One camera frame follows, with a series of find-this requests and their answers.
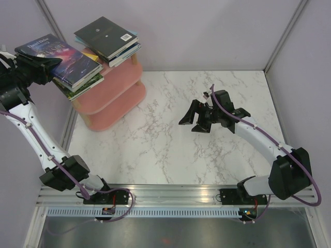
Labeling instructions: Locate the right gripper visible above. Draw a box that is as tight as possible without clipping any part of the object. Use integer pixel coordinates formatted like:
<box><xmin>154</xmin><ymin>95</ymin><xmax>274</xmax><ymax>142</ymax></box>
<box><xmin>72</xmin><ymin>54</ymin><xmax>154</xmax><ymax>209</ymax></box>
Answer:
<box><xmin>179</xmin><ymin>99</ymin><xmax>221</xmax><ymax>133</ymax></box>

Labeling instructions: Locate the green secret garden book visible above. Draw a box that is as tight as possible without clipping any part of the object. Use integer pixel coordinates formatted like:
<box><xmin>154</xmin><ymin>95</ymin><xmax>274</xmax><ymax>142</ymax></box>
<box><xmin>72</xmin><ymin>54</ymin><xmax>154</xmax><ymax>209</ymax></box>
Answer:
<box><xmin>52</xmin><ymin>73</ymin><xmax>104</xmax><ymax>101</ymax></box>

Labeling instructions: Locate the pale grey G book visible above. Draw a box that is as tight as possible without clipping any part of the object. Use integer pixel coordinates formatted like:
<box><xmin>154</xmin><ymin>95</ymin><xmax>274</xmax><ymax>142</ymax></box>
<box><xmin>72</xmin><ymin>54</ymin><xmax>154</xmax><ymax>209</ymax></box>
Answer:
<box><xmin>52</xmin><ymin>65</ymin><xmax>103</xmax><ymax>92</ymax></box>

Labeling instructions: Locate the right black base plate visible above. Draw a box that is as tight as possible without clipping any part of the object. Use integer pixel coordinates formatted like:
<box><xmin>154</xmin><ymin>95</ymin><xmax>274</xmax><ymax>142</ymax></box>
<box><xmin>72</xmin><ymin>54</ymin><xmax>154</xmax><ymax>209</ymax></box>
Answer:
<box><xmin>219</xmin><ymin>188</ymin><xmax>268</xmax><ymax>206</ymax></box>

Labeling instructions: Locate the teal 20000 Leagues book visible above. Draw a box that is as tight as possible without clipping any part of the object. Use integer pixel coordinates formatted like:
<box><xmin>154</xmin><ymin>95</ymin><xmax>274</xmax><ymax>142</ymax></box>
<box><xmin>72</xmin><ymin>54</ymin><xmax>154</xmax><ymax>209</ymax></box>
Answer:
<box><xmin>109</xmin><ymin>42</ymin><xmax>141</xmax><ymax>67</ymax></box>

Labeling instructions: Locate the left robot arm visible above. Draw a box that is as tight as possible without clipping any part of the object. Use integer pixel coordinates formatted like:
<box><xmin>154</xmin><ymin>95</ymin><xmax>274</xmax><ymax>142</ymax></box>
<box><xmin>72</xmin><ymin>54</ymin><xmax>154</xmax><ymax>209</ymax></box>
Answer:
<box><xmin>1</xmin><ymin>52</ymin><xmax>113</xmax><ymax>204</ymax></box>

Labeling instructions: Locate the aluminium front rail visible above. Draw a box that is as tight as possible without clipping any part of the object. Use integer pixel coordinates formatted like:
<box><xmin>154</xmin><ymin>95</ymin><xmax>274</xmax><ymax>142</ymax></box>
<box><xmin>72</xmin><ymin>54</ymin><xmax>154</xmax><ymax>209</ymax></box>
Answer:
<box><xmin>36</xmin><ymin>182</ymin><xmax>318</xmax><ymax>208</ymax></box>

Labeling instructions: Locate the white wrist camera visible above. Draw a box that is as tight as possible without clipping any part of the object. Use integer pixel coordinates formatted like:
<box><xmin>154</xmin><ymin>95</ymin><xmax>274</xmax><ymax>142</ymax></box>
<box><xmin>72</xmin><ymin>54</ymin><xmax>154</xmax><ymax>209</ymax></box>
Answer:
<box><xmin>1</xmin><ymin>44</ymin><xmax>15</xmax><ymax>69</ymax></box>
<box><xmin>203</xmin><ymin>91</ymin><xmax>210</xmax><ymax>100</ymax></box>

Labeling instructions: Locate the purple Robinson Crusoe book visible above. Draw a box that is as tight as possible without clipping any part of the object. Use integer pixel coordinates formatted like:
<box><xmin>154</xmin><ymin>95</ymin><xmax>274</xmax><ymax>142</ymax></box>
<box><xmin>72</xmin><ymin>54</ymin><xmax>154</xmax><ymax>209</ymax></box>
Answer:
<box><xmin>15</xmin><ymin>34</ymin><xmax>101</xmax><ymax>76</ymax></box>

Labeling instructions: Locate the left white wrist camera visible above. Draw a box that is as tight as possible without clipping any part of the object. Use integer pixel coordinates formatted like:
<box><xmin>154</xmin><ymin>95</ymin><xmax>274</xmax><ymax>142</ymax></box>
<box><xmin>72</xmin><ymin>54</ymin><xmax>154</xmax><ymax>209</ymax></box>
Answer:
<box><xmin>1</xmin><ymin>44</ymin><xmax>15</xmax><ymax>69</ymax></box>

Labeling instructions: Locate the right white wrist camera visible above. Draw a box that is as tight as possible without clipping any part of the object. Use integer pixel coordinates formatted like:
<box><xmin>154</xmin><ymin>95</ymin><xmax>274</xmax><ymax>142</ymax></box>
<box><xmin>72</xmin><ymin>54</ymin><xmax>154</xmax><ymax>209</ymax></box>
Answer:
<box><xmin>203</xmin><ymin>91</ymin><xmax>210</xmax><ymax>100</ymax></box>

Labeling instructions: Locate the yellow book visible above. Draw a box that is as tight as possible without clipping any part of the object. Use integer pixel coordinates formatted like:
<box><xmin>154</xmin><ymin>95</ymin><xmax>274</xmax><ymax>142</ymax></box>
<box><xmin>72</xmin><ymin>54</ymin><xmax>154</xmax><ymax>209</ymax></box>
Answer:
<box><xmin>82</xmin><ymin>52</ymin><xmax>98</xmax><ymax>61</ymax></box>

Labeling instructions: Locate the black hardcover book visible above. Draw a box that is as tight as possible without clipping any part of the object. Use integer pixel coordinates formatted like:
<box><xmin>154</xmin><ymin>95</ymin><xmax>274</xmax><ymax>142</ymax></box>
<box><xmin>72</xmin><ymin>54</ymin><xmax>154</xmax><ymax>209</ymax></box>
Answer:
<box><xmin>74</xmin><ymin>17</ymin><xmax>139</xmax><ymax>59</ymax></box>

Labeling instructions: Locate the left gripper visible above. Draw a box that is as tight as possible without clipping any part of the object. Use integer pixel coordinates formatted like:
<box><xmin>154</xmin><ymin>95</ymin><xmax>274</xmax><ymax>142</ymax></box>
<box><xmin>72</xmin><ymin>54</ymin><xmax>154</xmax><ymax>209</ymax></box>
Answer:
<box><xmin>7</xmin><ymin>52</ymin><xmax>62</xmax><ymax>88</ymax></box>

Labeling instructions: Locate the pink three-tier shelf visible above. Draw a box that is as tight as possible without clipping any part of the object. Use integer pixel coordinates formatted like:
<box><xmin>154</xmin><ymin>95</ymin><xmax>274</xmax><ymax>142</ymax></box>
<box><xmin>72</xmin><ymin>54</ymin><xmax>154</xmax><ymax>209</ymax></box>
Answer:
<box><xmin>71</xmin><ymin>53</ymin><xmax>146</xmax><ymax>131</ymax></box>

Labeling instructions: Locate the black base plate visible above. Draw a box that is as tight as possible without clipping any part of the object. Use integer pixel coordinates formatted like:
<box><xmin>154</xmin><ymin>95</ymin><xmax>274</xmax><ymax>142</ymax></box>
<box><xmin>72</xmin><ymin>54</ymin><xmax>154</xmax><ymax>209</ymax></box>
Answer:
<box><xmin>219</xmin><ymin>188</ymin><xmax>268</xmax><ymax>206</ymax></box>
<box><xmin>83</xmin><ymin>188</ymin><xmax>129</xmax><ymax>206</ymax></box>

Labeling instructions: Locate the light blue book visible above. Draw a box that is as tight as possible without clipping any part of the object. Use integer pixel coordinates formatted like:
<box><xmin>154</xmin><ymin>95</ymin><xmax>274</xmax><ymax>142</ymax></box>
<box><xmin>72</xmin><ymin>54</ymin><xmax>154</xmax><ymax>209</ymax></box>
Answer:
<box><xmin>74</xmin><ymin>30</ymin><xmax>138</xmax><ymax>53</ymax></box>

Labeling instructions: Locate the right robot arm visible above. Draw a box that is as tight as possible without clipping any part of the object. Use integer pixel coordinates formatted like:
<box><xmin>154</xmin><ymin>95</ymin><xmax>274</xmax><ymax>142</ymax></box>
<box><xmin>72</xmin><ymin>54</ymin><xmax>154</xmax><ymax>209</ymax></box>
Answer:
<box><xmin>179</xmin><ymin>90</ymin><xmax>311</xmax><ymax>204</ymax></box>

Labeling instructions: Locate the white slotted cable duct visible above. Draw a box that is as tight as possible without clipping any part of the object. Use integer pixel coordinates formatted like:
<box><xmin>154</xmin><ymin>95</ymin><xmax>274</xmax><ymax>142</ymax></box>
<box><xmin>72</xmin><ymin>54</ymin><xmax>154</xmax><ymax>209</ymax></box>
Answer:
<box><xmin>47</xmin><ymin>207</ymin><xmax>242</xmax><ymax>218</ymax></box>

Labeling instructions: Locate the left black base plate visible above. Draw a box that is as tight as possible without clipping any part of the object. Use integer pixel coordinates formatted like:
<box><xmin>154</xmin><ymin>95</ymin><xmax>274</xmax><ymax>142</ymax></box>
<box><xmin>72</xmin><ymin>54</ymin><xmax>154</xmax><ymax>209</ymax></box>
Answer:
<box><xmin>83</xmin><ymin>188</ymin><xmax>129</xmax><ymax>206</ymax></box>

